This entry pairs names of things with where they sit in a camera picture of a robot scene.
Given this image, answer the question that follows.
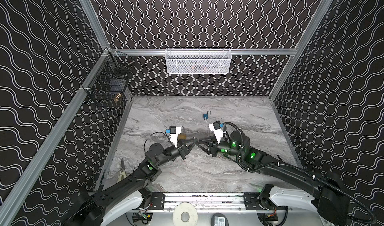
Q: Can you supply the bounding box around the white tape roll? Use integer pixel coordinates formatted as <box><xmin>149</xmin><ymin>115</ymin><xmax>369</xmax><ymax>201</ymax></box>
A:
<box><xmin>173</xmin><ymin>202</ymin><xmax>199</xmax><ymax>226</ymax></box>

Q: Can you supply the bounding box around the large brass padlock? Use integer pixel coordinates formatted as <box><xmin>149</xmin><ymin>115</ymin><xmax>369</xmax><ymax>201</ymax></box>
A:
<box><xmin>178</xmin><ymin>133</ymin><xmax>187</xmax><ymax>140</ymax></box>

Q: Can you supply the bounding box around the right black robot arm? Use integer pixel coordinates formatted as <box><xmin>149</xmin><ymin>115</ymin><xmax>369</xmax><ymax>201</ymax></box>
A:
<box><xmin>197</xmin><ymin>130</ymin><xmax>350</xmax><ymax>226</ymax></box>

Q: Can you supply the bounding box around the black corrugated cable conduit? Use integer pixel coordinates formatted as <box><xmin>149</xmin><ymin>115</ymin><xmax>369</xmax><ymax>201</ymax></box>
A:
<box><xmin>221</xmin><ymin>121</ymin><xmax>378</xmax><ymax>226</ymax></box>

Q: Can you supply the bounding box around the black wire mesh basket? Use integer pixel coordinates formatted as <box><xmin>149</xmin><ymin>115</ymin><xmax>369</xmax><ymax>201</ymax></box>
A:
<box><xmin>80</xmin><ymin>47</ymin><xmax>136</xmax><ymax>108</ymax></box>

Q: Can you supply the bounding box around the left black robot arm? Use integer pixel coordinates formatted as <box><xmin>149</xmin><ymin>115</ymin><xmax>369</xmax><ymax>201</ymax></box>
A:
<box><xmin>62</xmin><ymin>138</ymin><xmax>198</xmax><ymax>226</ymax></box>

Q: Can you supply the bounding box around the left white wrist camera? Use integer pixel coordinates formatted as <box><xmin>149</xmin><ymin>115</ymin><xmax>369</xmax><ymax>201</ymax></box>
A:
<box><xmin>166</xmin><ymin>126</ymin><xmax>182</xmax><ymax>148</ymax></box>

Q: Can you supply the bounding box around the small blue padlock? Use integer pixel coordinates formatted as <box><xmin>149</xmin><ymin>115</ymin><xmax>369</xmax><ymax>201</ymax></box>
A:
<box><xmin>203</xmin><ymin>110</ymin><xmax>212</xmax><ymax>121</ymax></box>

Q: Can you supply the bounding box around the white wire mesh basket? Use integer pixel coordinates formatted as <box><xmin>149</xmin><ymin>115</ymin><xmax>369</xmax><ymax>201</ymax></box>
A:
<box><xmin>165</xmin><ymin>48</ymin><xmax>232</xmax><ymax>74</ymax></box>

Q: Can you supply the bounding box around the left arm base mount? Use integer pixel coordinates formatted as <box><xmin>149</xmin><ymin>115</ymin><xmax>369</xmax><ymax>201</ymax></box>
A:
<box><xmin>140</xmin><ymin>193</ymin><xmax>166</xmax><ymax>211</ymax></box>

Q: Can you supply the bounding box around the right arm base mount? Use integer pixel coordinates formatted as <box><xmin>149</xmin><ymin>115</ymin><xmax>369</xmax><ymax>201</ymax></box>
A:
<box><xmin>244</xmin><ymin>193</ymin><xmax>286</xmax><ymax>211</ymax></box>

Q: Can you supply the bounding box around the black round labelled puck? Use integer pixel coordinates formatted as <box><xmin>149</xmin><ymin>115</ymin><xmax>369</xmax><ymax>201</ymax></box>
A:
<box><xmin>211</xmin><ymin>213</ymin><xmax>229</xmax><ymax>226</ymax></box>

